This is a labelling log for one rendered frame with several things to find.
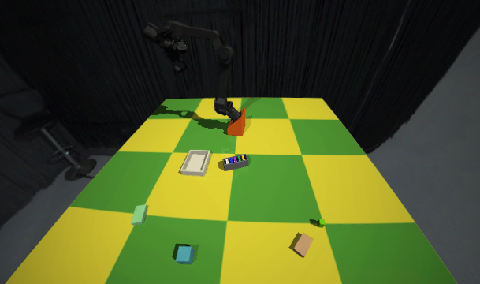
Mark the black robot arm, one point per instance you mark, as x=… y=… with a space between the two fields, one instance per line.
x=225 y=55

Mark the white square tray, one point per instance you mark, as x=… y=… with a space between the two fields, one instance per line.
x=196 y=163

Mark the small blue cube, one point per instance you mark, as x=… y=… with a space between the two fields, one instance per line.
x=185 y=255

